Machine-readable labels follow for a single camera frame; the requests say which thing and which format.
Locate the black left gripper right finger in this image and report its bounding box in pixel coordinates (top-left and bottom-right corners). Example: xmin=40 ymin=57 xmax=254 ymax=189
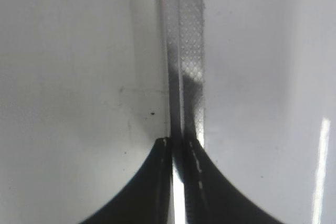
xmin=177 ymin=134 xmax=281 ymax=223

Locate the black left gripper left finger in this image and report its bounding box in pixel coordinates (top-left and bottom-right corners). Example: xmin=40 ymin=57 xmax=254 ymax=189
xmin=82 ymin=137 xmax=172 ymax=223

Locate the white board with aluminium frame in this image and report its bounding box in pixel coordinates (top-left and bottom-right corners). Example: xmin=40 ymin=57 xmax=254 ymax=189
xmin=161 ymin=0 xmax=335 ymax=223

